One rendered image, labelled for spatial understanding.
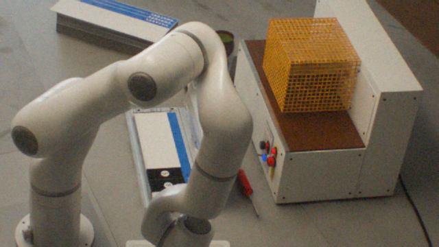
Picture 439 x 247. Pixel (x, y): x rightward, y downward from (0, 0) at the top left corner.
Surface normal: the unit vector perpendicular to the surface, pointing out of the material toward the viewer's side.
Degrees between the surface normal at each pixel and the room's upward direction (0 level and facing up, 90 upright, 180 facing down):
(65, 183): 85
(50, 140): 81
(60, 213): 90
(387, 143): 90
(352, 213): 0
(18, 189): 0
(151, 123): 0
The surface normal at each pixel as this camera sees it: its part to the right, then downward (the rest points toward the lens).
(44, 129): -0.14, 0.25
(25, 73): 0.10, -0.79
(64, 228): 0.52, 0.57
